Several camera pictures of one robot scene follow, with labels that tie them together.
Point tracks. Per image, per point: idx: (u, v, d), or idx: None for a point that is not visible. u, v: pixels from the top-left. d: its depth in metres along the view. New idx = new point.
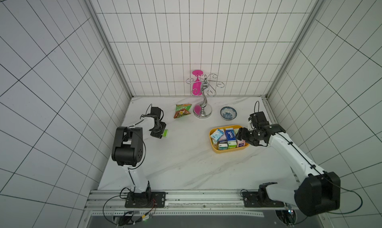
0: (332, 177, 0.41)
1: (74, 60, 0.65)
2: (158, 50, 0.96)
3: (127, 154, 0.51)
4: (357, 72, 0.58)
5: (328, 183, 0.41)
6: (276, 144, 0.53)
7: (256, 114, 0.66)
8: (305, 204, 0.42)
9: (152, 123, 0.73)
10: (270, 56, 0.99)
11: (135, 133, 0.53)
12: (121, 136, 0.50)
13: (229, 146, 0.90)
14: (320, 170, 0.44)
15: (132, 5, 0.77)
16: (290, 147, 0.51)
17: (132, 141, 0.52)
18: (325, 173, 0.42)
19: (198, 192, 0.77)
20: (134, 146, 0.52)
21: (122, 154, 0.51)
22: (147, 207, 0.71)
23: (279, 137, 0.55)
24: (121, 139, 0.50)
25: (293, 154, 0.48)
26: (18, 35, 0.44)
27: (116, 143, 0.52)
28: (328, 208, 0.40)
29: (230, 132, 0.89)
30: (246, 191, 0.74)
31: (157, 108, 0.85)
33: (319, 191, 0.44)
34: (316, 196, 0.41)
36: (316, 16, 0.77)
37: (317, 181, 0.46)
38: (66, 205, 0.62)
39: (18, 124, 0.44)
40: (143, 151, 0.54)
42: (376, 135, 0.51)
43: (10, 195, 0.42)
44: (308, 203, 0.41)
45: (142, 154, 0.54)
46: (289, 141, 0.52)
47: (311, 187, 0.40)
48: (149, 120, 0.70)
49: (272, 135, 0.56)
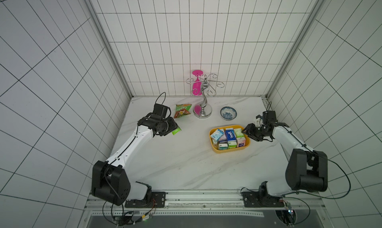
0: (319, 155, 0.45)
1: (75, 60, 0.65)
2: (158, 50, 0.96)
3: (108, 193, 0.42)
4: (358, 72, 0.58)
5: (315, 160, 0.45)
6: (278, 134, 0.59)
7: (266, 112, 0.74)
8: (291, 178, 0.45)
9: (149, 136, 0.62)
10: (270, 56, 0.99)
11: (113, 175, 0.40)
12: (100, 174, 0.46)
13: (229, 146, 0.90)
14: (311, 148, 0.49)
15: (132, 5, 0.77)
16: (289, 134, 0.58)
17: (112, 182, 0.41)
18: (314, 151, 0.46)
19: (198, 192, 0.77)
20: (113, 190, 0.41)
21: (102, 193, 0.43)
22: (147, 207, 0.72)
23: (281, 127, 0.62)
24: (102, 177, 0.45)
25: (290, 139, 0.54)
26: (18, 35, 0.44)
27: (94, 183, 0.42)
28: (312, 182, 0.45)
29: (230, 132, 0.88)
30: (246, 190, 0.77)
31: (161, 110, 0.67)
33: (305, 163, 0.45)
34: (300, 166, 0.45)
36: (316, 16, 0.77)
37: (303, 153, 0.48)
38: (66, 205, 0.62)
39: (18, 123, 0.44)
40: (129, 189, 0.54)
42: (376, 135, 0.51)
43: (10, 195, 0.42)
44: (293, 174, 0.45)
45: (128, 191, 0.54)
46: (289, 130, 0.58)
47: (297, 157, 0.46)
48: (145, 133, 0.55)
49: (275, 126, 0.63)
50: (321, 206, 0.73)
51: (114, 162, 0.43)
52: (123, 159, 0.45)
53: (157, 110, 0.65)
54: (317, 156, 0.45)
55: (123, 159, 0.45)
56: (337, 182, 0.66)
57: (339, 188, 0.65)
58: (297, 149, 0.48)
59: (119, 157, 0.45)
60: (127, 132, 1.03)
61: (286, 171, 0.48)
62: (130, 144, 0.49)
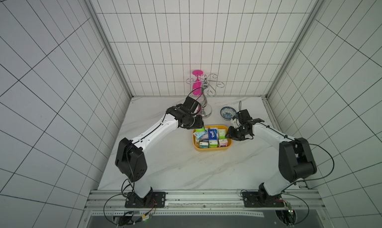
0: (301, 141, 0.49)
1: (75, 60, 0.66)
2: (158, 50, 0.96)
3: (126, 169, 0.47)
4: (357, 73, 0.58)
5: (299, 147, 0.48)
6: (257, 131, 0.62)
7: (240, 112, 0.76)
8: (286, 171, 0.47)
9: (174, 126, 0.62)
10: (270, 56, 0.99)
11: (133, 156, 0.43)
12: (124, 149, 0.50)
13: (209, 145, 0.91)
14: (291, 137, 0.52)
15: (133, 6, 0.77)
16: (268, 128, 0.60)
17: (131, 161, 0.44)
18: (295, 139, 0.49)
19: (199, 192, 0.77)
20: (131, 168, 0.45)
21: (122, 167, 0.47)
22: (147, 207, 0.71)
23: (258, 124, 0.65)
24: (125, 152, 0.50)
25: (272, 133, 0.56)
26: (18, 35, 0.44)
27: (118, 156, 0.47)
28: (305, 170, 0.47)
29: (212, 131, 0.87)
30: (246, 191, 0.74)
31: (192, 103, 0.66)
33: (292, 153, 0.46)
34: (290, 157, 0.47)
36: (316, 16, 0.77)
37: (289, 144, 0.51)
38: (66, 205, 0.62)
39: (18, 124, 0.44)
40: (144, 170, 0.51)
42: (376, 135, 0.51)
43: (10, 195, 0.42)
44: (287, 167, 0.47)
45: (143, 172, 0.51)
46: (267, 125, 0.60)
47: (284, 149, 0.48)
48: (171, 123, 0.56)
49: (253, 124, 0.65)
50: (321, 206, 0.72)
51: (137, 143, 0.47)
52: (144, 142, 0.47)
53: (187, 103, 0.65)
54: (300, 143, 0.49)
55: (145, 142, 0.48)
56: (337, 182, 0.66)
57: (339, 188, 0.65)
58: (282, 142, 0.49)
59: (142, 139, 0.48)
60: (127, 132, 1.03)
61: (279, 166, 0.50)
62: (154, 130, 0.51)
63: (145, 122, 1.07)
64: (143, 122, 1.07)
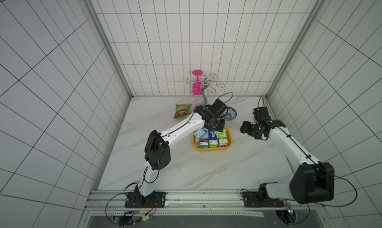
0: (326, 167, 0.43)
1: (75, 60, 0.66)
2: (158, 49, 0.96)
3: (152, 158, 0.52)
4: (357, 73, 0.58)
5: (321, 171, 0.42)
6: (275, 137, 0.55)
7: (258, 109, 0.68)
8: (297, 193, 0.44)
9: (200, 125, 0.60)
10: (270, 56, 0.99)
11: (160, 148, 0.48)
12: (152, 140, 0.56)
13: (210, 145, 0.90)
14: (315, 160, 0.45)
15: (133, 6, 0.77)
16: (288, 139, 0.53)
17: (158, 152, 0.48)
18: (319, 164, 0.43)
19: (199, 192, 0.77)
20: (156, 158, 0.49)
21: (149, 155, 0.53)
22: (147, 207, 0.71)
23: (278, 130, 0.57)
24: (153, 142, 0.56)
25: (291, 148, 0.49)
26: (18, 35, 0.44)
27: (147, 144, 0.53)
28: (318, 197, 0.43)
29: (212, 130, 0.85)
30: (246, 191, 0.74)
31: (220, 107, 0.66)
33: (313, 180, 0.46)
34: (309, 184, 0.42)
36: (316, 16, 0.77)
37: (311, 169, 0.46)
38: (66, 205, 0.62)
39: (17, 124, 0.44)
40: (168, 162, 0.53)
42: (376, 135, 0.51)
43: (10, 195, 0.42)
44: (300, 190, 0.42)
45: (167, 164, 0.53)
46: (288, 134, 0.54)
47: (304, 175, 0.42)
48: (197, 123, 0.57)
49: (271, 128, 0.58)
50: (321, 206, 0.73)
51: (164, 136, 0.51)
52: (171, 137, 0.51)
53: (216, 104, 0.65)
54: (324, 169, 0.42)
55: (172, 137, 0.51)
56: (337, 182, 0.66)
57: (340, 188, 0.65)
58: (304, 165, 0.43)
59: (170, 133, 0.52)
60: (127, 132, 1.03)
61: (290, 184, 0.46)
62: (182, 126, 0.54)
63: (145, 122, 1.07)
64: (143, 122, 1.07)
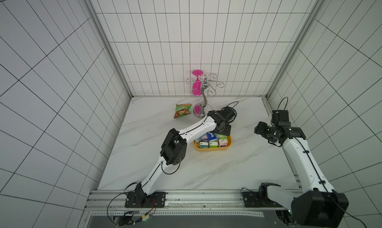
0: (339, 197, 0.38)
1: (75, 60, 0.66)
2: (158, 50, 0.96)
3: (170, 153, 0.58)
4: (357, 73, 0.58)
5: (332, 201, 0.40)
6: (289, 149, 0.50)
7: (277, 112, 0.61)
8: (299, 213, 0.42)
9: (213, 128, 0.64)
10: (270, 56, 0.99)
11: (179, 144, 0.54)
12: (171, 137, 0.63)
13: (210, 145, 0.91)
14: (329, 187, 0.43)
15: (133, 6, 0.77)
16: (304, 155, 0.47)
17: (176, 147, 0.55)
18: (333, 192, 0.39)
19: (198, 192, 0.77)
20: (175, 152, 0.55)
21: (167, 150, 0.59)
22: (147, 207, 0.71)
23: (296, 142, 0.51)
24: (171, 139, 0.62)
25: (305, 167, 0.45)
26: (19, 36, 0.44)
27: (165, 141, 0.59)
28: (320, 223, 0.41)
29: None
30: (246, 191, 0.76)
31: (229, 113, 0.74)
33: (318, 207, 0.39)
34: (313, 210, 0.39)
36: (316, 16, 0.77)
37: (321, 197, 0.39)
38: (66, 205, 0.62)
39: (17, 124, 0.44)
40: (182, 158, 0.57)
42: (376, 135, 0.51)
43: (10, 195, 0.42)
44: (302, 212, 0.40)
45: (181, 160, 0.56)
46: (305, 150, 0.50)
47: (312, 201, 0.38)
48: (211, 125, 0.64)
49: (288, 138, 0.52)
50: None
51: (182, 134, 0.57)
52: (188, 135, 0.57)
53: (225, 111, 0.73)
54: (336, 200, 0.38)
55: (189, 135, 0.58)
56: (337, 181, 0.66)
57: (340, 189, 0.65)
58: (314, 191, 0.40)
59: (187, 132, 0.58)
60: (127, 132, 1.03)
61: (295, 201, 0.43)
62: (197, 127, 0.61)
63: (145, 122, 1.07)
64: (143, 122, 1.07)
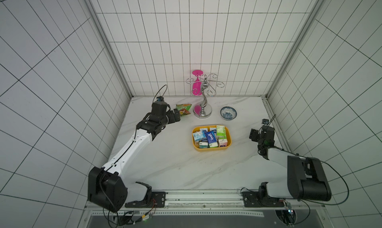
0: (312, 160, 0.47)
1: (74, 60, 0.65)
2: (158, 49, 0.96)
3: (104, 199, 0.41)
4: (357, 72, 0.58)
5: (311, 167, 0.46)
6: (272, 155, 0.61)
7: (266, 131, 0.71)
8: (293, 188, 0.44)
9: (148, 140, 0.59)
10: (270, 56, 0.99)
11: (109, 184, 0.39)
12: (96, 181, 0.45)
13: (209, 146, 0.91)
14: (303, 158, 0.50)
15: (132, 5, 0.77)
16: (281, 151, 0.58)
17: (108, 190, 0.40)
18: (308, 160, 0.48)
19: (199, 192, 0.77)
20: (109, 196, 0.40)
21: (98, 198, 0.42)
22: (147, 207, 0.71)
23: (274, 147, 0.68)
24: (97, 183, 0.45)
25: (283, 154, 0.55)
26: (19, 35, 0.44)
27: (90, 189, 0.42)
28: (313, 188, 0.44)
29: (210, 134, 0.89)
30: (246, 190, 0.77)
31: (158, 111, 0.63)
33: (300, 168, 0.50)
34: (298, 171, 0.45)
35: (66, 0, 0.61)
36: (316, 16, 0.77)
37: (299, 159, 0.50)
38: (66, 205, 0.61)
39: (18, 124, 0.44)
40: (125, 196, 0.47)
42: (376, 135, 0.51)
43: (10, 195, 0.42)
44: (293, 181, 0.45)
45: (124, 197, 0.52)
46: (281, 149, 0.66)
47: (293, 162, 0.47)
48: (143, 138, 0.53)
49: (269, 151, 0.64)
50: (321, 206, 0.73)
51: (110, 169, 0.42)
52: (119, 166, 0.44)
53: (154, 109, 0.61)
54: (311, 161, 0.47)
55: (120, 165, 0.44)
56: (337, 181, 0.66)
57: (340, 189, 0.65)
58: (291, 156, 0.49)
59: (116, 163, 0.44)
60: (127, 132, 1.03)
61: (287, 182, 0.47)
62: (128, 149, 0.48)
63: None
64: None
